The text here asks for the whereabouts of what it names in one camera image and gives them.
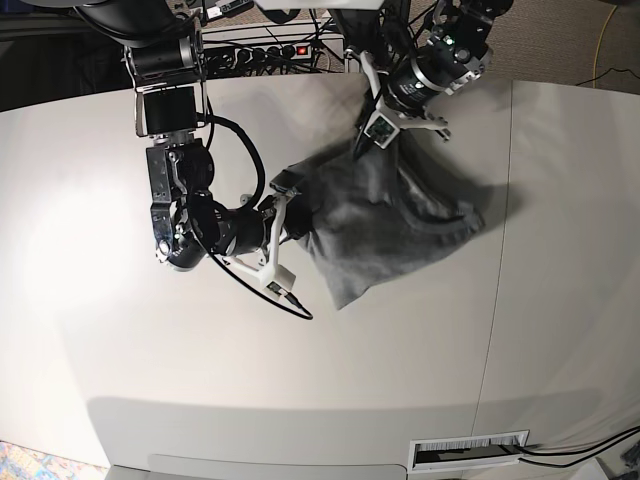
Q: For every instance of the white power strip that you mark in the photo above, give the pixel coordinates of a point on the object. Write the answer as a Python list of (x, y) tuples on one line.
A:
[(237, 54)]

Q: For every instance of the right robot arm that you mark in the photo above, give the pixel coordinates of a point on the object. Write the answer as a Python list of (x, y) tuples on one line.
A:
[(165, 58)]

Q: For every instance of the table cable grommet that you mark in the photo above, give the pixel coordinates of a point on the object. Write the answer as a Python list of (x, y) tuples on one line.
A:
[(466, 453)]

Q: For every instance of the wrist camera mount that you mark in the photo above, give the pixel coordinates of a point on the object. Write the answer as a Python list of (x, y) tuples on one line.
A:
[(275, 281), (381, 121)]

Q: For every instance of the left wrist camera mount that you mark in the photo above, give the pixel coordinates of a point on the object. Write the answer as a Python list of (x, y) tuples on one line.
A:
[(381, 121)]

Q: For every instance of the white overhead camera mount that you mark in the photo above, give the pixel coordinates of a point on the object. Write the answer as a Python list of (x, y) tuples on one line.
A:
[(326, 4)]

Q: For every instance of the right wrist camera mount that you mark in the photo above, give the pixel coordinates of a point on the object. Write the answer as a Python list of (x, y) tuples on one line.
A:
[(275, 281)]

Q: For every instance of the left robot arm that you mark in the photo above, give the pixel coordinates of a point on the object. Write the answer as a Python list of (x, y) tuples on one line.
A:
[(454, 54)]

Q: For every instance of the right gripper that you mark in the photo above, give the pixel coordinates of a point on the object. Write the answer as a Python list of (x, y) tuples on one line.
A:
[(236, 232)]

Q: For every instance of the grey T-shirt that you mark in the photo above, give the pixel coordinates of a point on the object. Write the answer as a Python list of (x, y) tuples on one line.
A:
[(383, 215)]

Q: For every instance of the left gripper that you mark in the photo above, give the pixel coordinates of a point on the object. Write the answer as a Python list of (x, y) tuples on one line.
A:
[(417, 81)]

